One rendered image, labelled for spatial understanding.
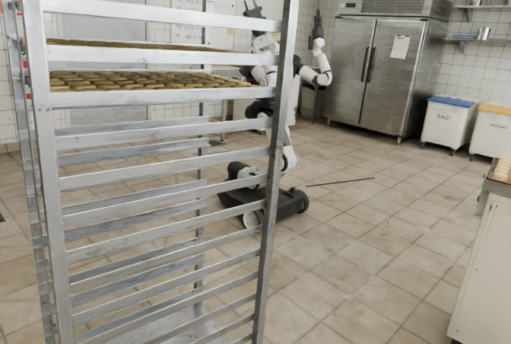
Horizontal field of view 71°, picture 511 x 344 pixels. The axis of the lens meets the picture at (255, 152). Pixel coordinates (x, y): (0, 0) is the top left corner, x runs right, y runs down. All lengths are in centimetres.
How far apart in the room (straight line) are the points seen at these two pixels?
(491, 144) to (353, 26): 248
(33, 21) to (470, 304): 193
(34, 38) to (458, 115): 524
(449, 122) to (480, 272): 385
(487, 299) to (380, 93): 406
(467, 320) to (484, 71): 454
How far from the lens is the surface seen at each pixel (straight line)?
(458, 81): 623
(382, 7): 580
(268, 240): 122
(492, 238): 187
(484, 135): 552
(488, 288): 197
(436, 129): 567
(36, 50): 78
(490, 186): 180
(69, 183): 88
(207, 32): 141
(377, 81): 567
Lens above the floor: 138
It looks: 18 degrees down
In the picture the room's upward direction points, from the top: 5 degrees clockwise
